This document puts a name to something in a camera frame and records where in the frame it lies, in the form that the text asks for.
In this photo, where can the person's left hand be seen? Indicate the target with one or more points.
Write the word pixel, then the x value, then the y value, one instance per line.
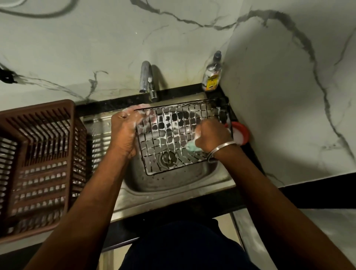
pixel 125 133

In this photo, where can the chrome faucet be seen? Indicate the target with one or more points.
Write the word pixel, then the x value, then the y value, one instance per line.
pixel 145 78

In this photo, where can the person's right forearm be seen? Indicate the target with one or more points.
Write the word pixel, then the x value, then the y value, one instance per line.
pixel 283 214

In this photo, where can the person's left forearm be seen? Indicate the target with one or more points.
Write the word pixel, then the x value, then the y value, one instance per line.
pixel 78 217

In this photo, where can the brown plastic dish basket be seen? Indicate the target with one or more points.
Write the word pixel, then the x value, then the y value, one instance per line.
pixel 36 161

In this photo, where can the clear dish soap bottle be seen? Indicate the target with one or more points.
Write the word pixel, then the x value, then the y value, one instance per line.
pixel 212 73

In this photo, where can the green scrub pad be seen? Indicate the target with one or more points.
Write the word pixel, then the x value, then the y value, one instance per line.
pixel 192 146

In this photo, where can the stainless steel sink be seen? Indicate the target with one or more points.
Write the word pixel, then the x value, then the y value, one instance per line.
pixel 167 180

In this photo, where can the person's dark clothing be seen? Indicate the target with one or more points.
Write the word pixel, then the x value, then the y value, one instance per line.
pixel 186 247

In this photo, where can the person's right hand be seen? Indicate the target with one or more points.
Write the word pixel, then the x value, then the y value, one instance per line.
pixel 212 136

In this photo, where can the black wire rack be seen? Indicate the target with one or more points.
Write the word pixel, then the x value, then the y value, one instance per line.
pixel 172 133

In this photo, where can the orange round container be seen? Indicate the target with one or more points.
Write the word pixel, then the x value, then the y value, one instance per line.
pixel 242 133

